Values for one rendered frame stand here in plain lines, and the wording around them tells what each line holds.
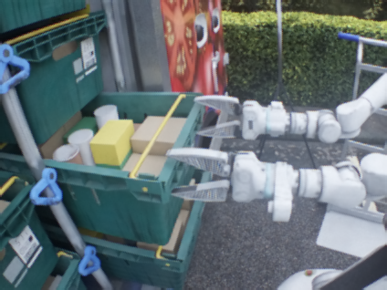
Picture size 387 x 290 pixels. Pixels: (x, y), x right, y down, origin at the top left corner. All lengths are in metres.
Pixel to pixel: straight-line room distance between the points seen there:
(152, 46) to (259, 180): 0.52
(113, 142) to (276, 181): 0.40
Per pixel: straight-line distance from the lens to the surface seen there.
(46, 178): 0.60
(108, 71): 0.98
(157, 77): 0.88
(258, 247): 1.82
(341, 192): 0.56
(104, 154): 0.73
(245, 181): 0.53
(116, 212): 0.67
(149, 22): 0.85
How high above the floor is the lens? 1.48
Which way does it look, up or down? 33 degrees down
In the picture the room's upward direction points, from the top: 7 degrees counter-clockwise
